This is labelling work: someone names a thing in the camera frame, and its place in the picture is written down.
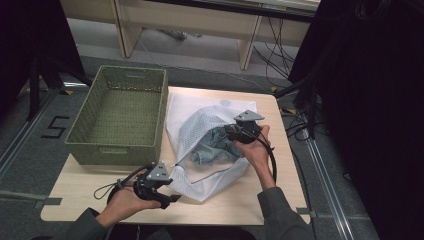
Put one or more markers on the person's right hand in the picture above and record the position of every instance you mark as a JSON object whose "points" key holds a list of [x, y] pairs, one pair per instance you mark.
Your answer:
{"points": [[255, 151]]}

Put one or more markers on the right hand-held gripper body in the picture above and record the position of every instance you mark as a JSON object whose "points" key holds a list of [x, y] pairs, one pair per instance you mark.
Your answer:
{"points": [[248, 125]]}

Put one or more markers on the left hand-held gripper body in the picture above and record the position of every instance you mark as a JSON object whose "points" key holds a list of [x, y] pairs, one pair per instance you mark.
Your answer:
{"points": [[155, 181]]}

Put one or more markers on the light wooden bench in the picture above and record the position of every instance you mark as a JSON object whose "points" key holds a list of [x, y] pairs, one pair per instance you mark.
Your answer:
{"points": [[186, 16]]}

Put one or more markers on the person's left hand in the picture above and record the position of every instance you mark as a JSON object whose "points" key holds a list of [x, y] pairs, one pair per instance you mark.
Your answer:
{"points": [[128, 201]]}

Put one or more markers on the white mesh laundry bag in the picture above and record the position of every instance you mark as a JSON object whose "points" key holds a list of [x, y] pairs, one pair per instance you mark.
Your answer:
{"points": [[200, 186]]}

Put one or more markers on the black metal stand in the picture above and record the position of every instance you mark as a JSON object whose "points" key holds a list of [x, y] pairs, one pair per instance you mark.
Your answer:
{"points": [[308, 96], [35, 86]]}

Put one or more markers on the black curtain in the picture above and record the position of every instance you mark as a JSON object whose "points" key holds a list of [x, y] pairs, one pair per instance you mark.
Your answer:
{"points": [[30, 40], [373, 100]]}

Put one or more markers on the green woven basket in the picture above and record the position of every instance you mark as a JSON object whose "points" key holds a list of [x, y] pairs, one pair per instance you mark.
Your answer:
{"points": [[123, 116]]}

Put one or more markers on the light blue garment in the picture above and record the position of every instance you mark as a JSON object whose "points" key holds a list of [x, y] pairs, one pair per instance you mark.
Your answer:
{"points": [[213, 146]]}

